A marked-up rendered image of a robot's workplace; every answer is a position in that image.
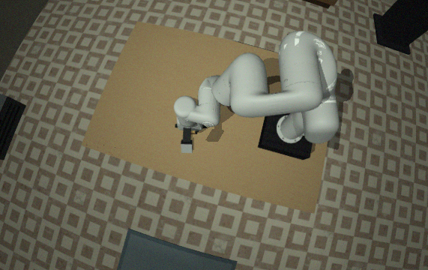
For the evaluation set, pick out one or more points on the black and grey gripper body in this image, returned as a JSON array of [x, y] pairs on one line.
[[197, 127]]

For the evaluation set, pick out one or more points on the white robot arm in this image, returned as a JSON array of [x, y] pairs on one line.
[[243, 86]]

